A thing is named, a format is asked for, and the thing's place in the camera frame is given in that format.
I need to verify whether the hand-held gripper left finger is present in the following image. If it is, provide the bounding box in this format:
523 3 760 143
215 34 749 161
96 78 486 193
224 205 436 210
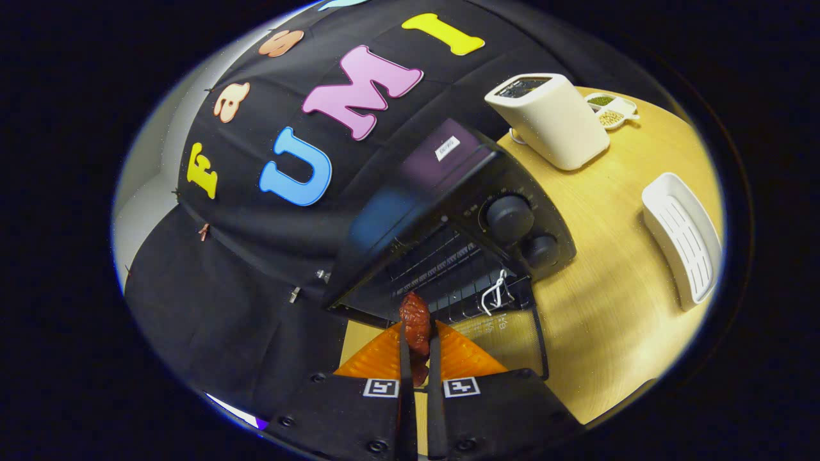
266 322 416 461

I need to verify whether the white pop-up toaster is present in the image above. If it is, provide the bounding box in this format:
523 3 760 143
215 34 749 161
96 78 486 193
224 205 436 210
484 73 611 172

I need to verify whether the black toaster oven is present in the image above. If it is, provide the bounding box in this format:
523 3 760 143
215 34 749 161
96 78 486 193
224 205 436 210
324 118 577 380

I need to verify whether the white cable tie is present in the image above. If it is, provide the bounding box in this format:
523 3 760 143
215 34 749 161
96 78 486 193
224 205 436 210
480 269 511 317

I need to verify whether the white rectangular dish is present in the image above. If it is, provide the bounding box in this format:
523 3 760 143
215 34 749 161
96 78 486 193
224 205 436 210
642 172 724 312

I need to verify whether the red-brown meat slice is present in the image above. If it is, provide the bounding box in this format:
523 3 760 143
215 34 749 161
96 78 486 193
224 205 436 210
398 293 432 389

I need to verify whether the white divided bean dish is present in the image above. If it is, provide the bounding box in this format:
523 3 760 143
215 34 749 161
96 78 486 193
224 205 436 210
584 93 641 132

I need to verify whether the black backdrop cloth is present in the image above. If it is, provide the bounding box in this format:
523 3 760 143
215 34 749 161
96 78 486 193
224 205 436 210
123 0 673 420

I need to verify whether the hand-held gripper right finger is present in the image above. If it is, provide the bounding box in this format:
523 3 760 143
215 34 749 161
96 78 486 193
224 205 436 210
427 319 584 461

